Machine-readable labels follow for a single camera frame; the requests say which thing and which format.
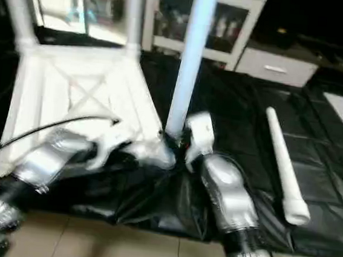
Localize white plastic table leg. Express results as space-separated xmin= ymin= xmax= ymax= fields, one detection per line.
xmin=163 ymin=0 xmax=220 ymax=142
xmin=120 ymin=0 xmax=146 ymax=58
xmin=254 ymin=105 xmax=321 ymax=228
xmin=0 ymin=0 xmax=44 ymax=57

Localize white plastic table top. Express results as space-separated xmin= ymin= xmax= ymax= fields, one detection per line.
xmin=0 ymin=33 xmax=188 ymax=212

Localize black work mat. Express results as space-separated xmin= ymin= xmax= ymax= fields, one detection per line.
xmin=0 ymin=22 xmax=343 ymax=257

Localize white drawer unit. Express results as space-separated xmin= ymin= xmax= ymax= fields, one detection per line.
xmin=234 ymin=45 xmax=320 ymax=89

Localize white glass-door cabinet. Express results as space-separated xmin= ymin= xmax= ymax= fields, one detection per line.
xmin=140 ymin=0 xmax=267 ymax=74

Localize blue grey floor appliance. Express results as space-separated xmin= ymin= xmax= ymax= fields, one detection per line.
xmin=66 ymin=0 xmax=123 ymax=30

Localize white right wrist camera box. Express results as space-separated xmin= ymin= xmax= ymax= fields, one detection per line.
xmin=180 ymin=109 xmax=218 ymax=173

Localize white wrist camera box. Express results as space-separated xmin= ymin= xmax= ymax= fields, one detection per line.
xmin=90 ymin=121 xmax=137 ymax=175
xmin=180 ymin=109 xmax=218 ymax=173

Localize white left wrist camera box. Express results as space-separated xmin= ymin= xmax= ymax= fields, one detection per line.
xmin=90 ymin=121 xmax=137 ymax=175

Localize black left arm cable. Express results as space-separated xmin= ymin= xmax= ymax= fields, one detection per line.
xmin=0 ymin=106 xmax=122 ymax=160

